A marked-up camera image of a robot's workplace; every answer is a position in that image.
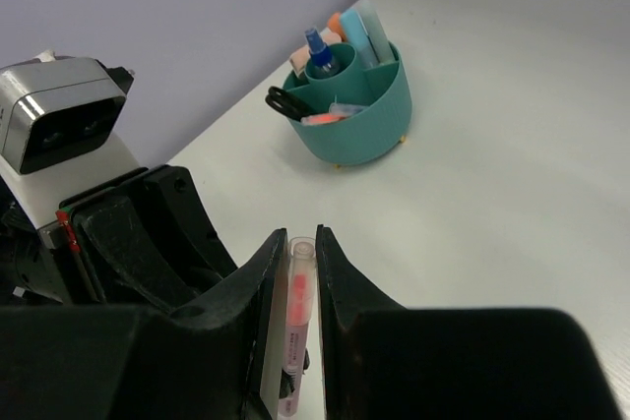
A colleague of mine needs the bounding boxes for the orange red pen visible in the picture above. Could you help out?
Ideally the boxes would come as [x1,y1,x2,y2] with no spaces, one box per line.
[300,102,367,126]

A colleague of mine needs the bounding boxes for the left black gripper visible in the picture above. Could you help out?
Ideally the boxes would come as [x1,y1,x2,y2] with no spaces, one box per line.
[56,165,236,312]

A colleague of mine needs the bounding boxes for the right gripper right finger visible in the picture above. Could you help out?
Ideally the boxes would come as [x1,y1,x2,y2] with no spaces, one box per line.
[316,225,621,419]

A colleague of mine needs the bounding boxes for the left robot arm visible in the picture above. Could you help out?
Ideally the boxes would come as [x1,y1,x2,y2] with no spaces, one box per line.
[1,165,237,313]

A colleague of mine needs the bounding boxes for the green highlighter marker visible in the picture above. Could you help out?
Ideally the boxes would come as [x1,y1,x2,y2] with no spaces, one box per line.
[356,0,395,64]

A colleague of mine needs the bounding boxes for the black handled scissors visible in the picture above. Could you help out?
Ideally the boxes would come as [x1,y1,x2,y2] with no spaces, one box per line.
[265,87,316,121]

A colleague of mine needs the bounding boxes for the pink gel pen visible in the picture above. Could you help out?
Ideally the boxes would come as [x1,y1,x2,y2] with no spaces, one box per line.
[276,262,316,420]

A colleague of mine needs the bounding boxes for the blue highlighter marker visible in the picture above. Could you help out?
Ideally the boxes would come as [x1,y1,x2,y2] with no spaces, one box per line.
[340,9,379,69]

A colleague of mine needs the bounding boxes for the orange highlighter marker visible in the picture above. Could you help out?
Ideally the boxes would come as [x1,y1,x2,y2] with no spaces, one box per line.
[327,12,347,42]

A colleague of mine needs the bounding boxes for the blue cap spray bottle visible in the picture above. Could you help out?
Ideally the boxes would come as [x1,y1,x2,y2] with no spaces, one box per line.
[304,28,341,80]

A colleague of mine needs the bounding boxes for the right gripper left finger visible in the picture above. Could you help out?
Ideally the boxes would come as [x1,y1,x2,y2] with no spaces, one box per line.
[1,229,288,419]

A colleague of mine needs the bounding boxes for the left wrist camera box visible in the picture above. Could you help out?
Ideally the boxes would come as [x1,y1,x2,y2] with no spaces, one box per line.
[1,51,140,230]

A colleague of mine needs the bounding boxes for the green round pen holder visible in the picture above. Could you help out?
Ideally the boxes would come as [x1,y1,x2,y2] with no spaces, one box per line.
[282,39,413,168]

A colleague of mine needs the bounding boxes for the clear pen cap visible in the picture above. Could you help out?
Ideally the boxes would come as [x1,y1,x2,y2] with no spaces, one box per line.
[286,237,317,327]

